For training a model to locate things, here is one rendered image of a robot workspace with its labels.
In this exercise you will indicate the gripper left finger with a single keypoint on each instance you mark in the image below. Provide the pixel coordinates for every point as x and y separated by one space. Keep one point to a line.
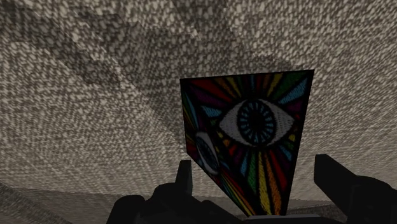
173 198

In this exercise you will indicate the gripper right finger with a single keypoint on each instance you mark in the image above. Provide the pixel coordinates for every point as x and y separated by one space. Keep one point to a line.
356 189

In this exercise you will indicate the robot stand with eye pattern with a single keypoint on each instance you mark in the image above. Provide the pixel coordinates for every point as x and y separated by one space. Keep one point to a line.
257 133

